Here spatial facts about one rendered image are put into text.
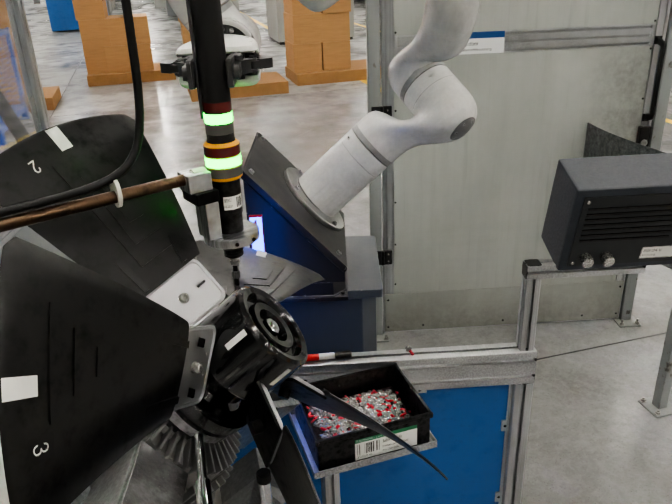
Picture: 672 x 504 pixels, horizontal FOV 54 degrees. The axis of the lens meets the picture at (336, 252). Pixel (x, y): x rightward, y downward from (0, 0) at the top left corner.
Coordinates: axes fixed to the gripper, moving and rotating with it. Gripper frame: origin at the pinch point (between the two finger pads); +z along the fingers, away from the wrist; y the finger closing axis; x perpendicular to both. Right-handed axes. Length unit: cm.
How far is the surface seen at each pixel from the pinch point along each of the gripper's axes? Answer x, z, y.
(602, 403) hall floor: -150, -121, -118
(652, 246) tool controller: -41, -32, -74
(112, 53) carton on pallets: -105, -884, 253
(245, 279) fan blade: -32.1, -10.5, 0.0
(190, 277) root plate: -23.6, 5.0, 4.8
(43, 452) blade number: -21.7, 37.4, 11.0
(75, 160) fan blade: -9.5, 0.2, 17.3
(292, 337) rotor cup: -30.7, 8.8, -7.2
